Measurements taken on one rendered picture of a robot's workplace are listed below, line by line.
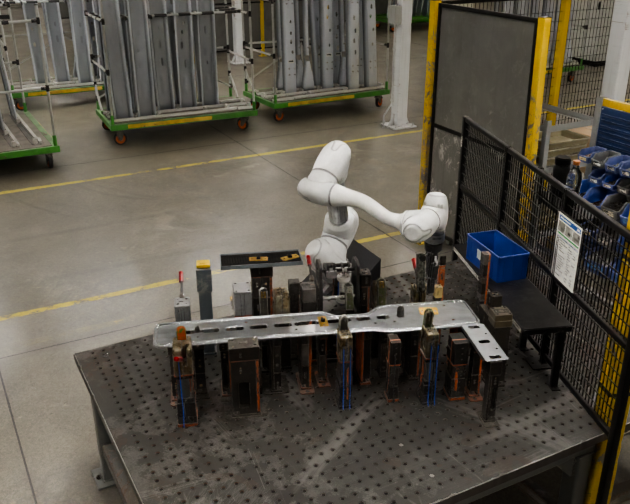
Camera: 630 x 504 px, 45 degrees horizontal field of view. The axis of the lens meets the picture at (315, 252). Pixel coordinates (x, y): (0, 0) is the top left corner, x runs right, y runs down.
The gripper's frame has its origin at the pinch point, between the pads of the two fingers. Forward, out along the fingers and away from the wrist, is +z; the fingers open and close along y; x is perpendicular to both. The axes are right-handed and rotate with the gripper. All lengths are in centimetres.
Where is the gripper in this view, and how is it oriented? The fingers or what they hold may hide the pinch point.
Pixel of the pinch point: (430, 285)
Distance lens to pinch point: 326.6
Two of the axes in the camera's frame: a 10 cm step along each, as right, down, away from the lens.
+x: 9.9, -0.7, 1.4
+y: 1.6, 4.0, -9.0
